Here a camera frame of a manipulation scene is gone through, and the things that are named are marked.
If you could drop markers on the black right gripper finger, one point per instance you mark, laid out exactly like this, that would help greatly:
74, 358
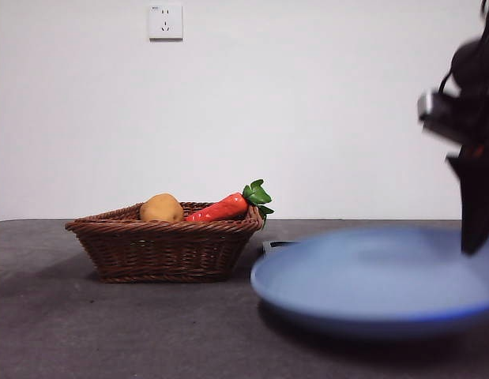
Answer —
475, 205

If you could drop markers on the blue round plate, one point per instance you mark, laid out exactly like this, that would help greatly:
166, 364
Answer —
362, 288

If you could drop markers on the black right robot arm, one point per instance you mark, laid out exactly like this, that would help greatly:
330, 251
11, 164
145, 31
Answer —
475, 67

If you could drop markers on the black flat tray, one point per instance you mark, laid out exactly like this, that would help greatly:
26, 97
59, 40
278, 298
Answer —
272, 246

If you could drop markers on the orange carrot with green leaves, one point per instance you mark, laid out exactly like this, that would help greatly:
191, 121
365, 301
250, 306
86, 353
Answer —
220, 209

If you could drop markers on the yellow-brown potato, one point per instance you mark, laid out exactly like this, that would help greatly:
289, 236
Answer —
161, 208

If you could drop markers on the brown wicker basket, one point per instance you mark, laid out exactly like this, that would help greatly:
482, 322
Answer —
161, 252

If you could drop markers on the white wall socket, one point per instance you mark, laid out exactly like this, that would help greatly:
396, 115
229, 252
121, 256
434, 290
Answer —
166, 23

